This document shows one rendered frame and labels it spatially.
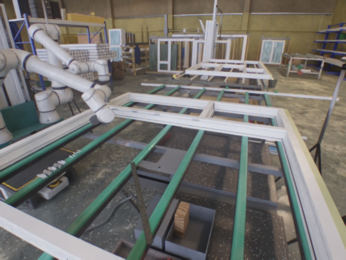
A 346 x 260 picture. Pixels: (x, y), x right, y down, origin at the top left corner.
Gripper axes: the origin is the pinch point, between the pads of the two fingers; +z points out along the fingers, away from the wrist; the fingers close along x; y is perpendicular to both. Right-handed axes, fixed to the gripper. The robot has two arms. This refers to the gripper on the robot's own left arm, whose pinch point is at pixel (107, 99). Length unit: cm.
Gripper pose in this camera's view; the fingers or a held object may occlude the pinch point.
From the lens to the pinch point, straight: 176.5
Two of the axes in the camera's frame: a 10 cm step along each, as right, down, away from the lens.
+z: 0.0, 9.0, 4.3
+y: 3.5, -4.0, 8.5
